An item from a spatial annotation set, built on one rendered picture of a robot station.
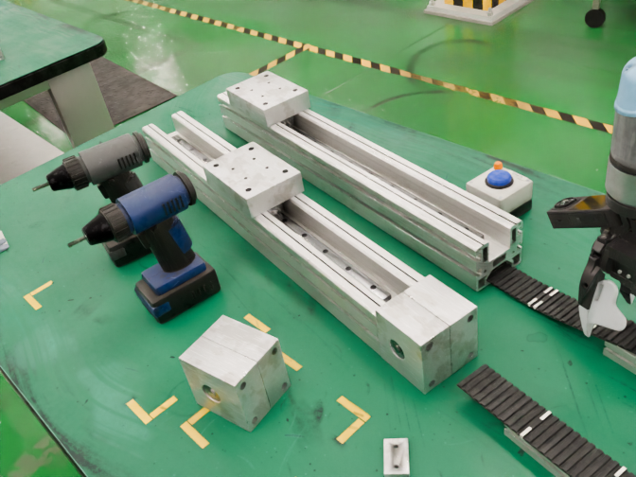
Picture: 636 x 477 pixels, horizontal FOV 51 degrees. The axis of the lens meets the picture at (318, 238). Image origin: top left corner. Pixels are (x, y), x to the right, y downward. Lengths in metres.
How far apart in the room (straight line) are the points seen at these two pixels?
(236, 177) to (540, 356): 0.57
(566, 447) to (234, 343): 0.42
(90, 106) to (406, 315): 1.82
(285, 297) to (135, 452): 0.33
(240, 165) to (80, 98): 1.36
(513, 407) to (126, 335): 0.60
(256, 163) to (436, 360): 0.50
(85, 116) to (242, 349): 1.74
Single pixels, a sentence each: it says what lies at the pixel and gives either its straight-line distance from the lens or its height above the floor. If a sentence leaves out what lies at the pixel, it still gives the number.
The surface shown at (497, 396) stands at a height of 0.81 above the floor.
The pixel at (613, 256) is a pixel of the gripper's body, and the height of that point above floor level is 0.96.
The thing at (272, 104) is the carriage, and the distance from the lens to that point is 1.39.
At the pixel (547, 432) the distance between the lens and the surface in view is 0.86.
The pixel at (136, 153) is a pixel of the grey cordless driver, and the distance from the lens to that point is 1.18.
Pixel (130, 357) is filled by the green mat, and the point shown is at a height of 0.78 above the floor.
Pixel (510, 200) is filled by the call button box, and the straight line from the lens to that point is 1.16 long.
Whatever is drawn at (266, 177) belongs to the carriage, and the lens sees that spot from 1.15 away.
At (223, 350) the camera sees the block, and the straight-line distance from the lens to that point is 0.90.
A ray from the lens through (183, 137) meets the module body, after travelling 1.52.
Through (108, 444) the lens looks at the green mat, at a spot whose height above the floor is 0.78.
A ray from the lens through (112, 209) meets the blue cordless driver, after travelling 1.01.
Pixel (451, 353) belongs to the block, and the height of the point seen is 0.82.
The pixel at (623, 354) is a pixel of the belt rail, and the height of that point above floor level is 0.80.
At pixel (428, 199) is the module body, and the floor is 0.83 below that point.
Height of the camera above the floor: 1.50
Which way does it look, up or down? 37 degrees down
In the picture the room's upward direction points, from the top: 11 degrees counter-clockwise
